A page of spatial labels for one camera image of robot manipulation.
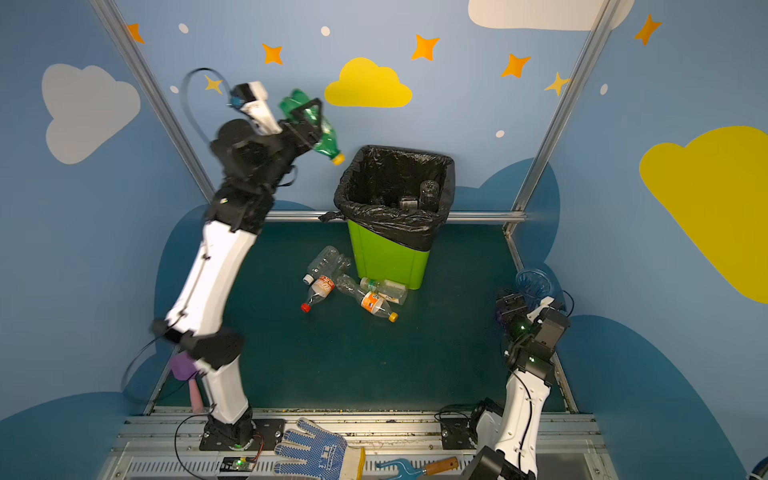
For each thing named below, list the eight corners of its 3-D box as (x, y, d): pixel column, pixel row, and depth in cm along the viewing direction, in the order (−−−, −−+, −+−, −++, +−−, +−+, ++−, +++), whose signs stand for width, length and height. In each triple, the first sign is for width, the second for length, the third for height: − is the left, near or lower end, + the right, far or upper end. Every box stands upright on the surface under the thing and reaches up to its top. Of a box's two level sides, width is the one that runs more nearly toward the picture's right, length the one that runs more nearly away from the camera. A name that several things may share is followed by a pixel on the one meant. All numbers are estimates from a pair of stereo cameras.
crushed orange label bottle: (334, 288, 103) (333, 281, 100) (345, 277, 106) (344, 271, 103) (391, 327, 94) (391, 321, 91) (401, 314, 97) (401, 308, 94)
